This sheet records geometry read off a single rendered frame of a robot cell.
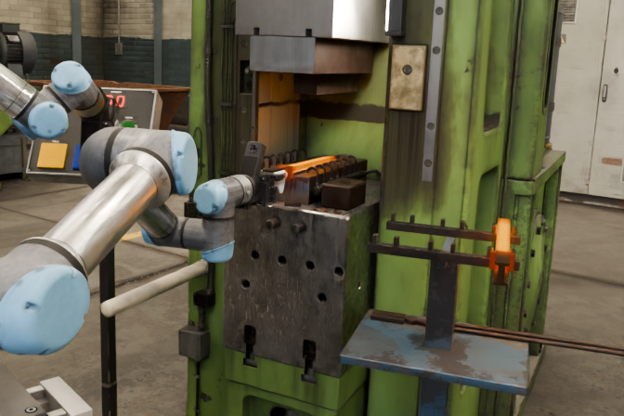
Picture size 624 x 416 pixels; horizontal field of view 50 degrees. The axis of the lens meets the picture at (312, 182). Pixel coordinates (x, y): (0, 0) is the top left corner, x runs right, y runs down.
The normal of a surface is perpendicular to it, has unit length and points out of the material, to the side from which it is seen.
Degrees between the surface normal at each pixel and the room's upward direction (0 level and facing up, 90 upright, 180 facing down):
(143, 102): 60
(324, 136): 90
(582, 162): 91
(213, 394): 90
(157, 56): 90
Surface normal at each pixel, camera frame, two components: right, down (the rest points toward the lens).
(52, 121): 0.46, 0.18
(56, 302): 0.93, 0.15
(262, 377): -0.44, 0.15
